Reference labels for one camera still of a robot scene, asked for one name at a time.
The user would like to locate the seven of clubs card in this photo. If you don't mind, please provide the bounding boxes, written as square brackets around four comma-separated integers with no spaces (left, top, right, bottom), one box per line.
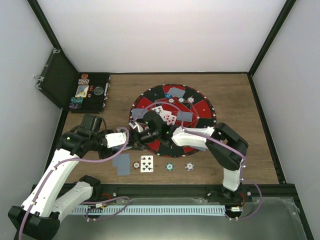
[140,155,154,173]

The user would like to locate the round red black poker mat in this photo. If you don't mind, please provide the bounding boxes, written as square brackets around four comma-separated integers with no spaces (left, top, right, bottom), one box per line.
[128,84,218,159]

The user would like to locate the light blue slotted cable duct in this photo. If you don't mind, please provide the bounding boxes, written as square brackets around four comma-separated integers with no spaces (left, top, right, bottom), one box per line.
[70,205,226,217]

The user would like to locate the chips in case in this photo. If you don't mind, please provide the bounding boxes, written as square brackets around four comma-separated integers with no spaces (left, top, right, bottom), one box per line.
[69,73,90,110]

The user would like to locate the dealt blue backed card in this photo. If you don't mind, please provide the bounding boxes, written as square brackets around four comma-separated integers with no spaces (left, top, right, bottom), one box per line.
[112,158,122,167]

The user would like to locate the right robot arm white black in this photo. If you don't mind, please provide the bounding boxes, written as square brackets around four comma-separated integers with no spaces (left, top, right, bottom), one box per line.
[129,111,249,202]

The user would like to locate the black poker chip case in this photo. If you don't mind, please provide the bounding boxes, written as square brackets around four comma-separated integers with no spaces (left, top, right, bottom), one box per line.
[34,49,111,113]

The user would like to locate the nine of clubs card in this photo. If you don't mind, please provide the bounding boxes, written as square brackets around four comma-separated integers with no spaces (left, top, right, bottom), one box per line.
[151,106,163,114]

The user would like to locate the card deck in case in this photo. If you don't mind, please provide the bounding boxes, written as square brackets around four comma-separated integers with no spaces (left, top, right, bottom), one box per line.
[75,85,89,98]

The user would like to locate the brown 100 chip stack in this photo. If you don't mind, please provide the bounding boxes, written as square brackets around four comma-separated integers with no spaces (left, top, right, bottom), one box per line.
[133,161,141,169]

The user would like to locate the teal chips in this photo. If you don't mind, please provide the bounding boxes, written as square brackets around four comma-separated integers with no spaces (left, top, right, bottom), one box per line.
[178,97,185,104]

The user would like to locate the blue cards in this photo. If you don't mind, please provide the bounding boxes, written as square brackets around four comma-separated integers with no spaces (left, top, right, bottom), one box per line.
[190,146,207,152]

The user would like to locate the purple chip stack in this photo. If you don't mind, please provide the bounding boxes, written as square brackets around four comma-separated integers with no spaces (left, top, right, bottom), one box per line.
[185,162,195,172]

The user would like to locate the purple cable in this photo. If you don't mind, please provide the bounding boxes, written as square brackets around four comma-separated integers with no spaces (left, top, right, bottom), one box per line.
[134,101,263,222]
[18,126,137,240]

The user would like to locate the teal chip stack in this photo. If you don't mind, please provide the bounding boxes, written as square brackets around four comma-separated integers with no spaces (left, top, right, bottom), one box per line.
[165,162,174,171]

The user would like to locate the red hearts face up card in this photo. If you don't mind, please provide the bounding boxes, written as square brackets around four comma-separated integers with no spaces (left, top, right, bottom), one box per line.
[160,110,177,126]

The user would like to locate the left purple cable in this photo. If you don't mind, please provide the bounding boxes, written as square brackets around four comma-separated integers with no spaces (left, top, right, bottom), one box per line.
[18,126,137,240]

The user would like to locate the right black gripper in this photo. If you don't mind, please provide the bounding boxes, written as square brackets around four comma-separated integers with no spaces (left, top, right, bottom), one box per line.
[127,128,161,150]

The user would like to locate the clear round dealer button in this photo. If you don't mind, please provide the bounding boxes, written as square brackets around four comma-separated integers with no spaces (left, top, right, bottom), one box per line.
[93,86,105,96]

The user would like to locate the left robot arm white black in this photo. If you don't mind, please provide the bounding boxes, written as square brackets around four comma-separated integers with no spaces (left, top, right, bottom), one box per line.
[8,114,130,240]

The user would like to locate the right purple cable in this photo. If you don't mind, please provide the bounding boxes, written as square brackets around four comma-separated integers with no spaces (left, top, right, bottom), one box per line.
[134,101,263,222]

